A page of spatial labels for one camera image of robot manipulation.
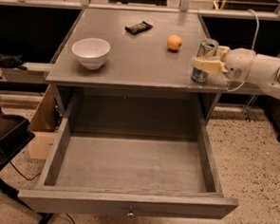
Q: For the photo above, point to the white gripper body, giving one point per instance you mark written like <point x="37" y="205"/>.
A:
<point x="239" y="64"/>

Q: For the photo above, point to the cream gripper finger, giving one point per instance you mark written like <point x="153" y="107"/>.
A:
<point x="211" y="65"/>
<point x="222" y="52"/>

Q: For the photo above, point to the silver blue redbull can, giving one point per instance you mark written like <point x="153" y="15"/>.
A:
<point x="207" y="50"/>

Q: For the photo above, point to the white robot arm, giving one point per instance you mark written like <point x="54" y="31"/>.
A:
<point x="264" y="72"/>

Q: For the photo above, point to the grey wooden drawer cabinet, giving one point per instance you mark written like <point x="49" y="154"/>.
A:
<point x="144" y="89"/>

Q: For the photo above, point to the open grey top drawer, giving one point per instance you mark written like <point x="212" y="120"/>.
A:
<point x="107" y="175"/>

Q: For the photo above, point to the round metal drawer knob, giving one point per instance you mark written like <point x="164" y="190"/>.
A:
<point x="130" y="213"/>

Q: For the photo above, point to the orange fruit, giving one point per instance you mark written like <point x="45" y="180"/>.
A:
<point x="174" y="42"/>

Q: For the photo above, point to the black snack bar wrapper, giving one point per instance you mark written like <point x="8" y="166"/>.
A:
<point x="138" y="28"/>

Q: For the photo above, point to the white ceramic bowl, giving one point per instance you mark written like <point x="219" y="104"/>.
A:
<point x="91" y="52"/>

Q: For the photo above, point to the cardboard box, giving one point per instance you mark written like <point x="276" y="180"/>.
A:
<point x="43" y="124"/>

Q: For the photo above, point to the black chair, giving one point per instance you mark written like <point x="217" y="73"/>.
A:
<point x="14" y="136"/>

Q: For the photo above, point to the metal railing frame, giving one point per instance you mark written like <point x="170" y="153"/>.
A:
<point x="146" y="3"/>

